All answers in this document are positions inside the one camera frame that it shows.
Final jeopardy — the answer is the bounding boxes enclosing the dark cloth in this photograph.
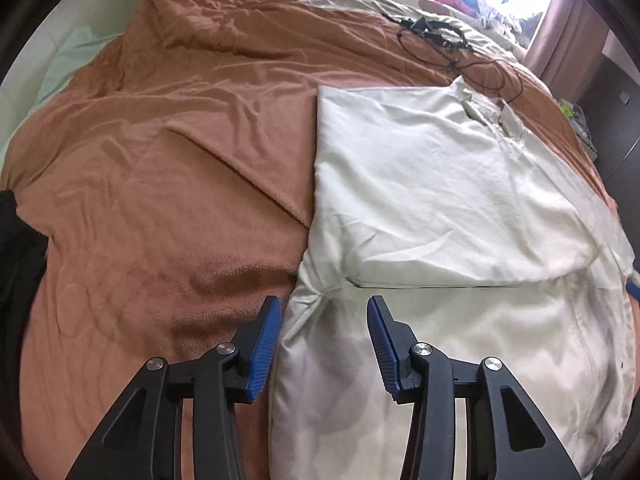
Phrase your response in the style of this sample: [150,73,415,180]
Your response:
[0,187,51,401]

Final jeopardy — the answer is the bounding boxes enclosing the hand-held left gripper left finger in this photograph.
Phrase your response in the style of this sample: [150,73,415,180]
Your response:
[65,296,283,480]

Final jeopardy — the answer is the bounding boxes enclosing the beige duvet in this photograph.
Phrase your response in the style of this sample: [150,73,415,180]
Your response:
[172,0,526,66]

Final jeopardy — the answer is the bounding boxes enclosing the cream sweatshirt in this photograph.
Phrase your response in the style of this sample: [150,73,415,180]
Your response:
[267,76,638,480]

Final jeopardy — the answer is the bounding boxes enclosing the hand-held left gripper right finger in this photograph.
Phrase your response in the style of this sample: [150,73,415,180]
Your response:
[366,296,583,480]

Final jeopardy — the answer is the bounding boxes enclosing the pale green pillow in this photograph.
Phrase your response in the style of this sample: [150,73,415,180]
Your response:
[0,27,123,161]

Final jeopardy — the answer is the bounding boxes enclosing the white storage box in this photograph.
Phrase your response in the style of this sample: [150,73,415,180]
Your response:
[560,99,600,162]

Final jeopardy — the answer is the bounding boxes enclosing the orange blanket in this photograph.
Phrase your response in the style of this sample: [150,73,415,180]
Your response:
[0,0,623,480]

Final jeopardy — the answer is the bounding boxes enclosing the pink curtain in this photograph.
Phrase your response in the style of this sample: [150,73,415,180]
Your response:
[527,0,608,98]

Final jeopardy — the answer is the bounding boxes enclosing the black cable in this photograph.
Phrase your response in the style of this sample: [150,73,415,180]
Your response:
[397,15,523,103]

